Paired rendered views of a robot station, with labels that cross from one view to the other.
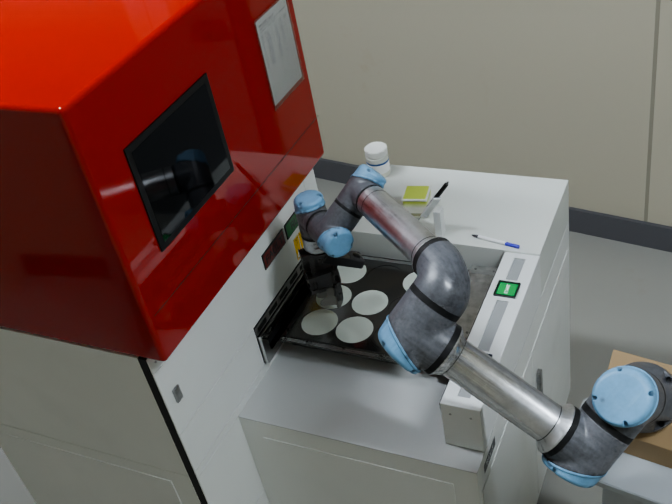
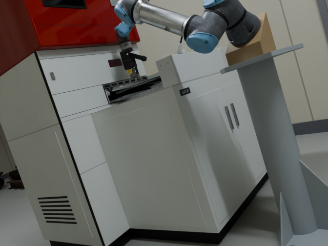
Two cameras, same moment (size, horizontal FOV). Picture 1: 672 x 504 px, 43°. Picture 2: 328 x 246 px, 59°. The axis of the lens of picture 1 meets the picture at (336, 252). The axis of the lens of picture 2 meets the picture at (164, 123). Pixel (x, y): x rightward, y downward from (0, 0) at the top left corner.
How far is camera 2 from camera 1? 167 cm
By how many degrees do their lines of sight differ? 33
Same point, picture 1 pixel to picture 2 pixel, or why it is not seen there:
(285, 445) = (106, 121)
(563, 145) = not seen: hidden behind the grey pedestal
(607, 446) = (210, 17)
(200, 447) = (64, 109)
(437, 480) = (159, 103)
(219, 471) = (76, 130)
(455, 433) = (165, 78)
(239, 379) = (92, 98)
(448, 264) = not seen: outside the picture
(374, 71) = not seen: hidden behind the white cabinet
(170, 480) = (54, 132)
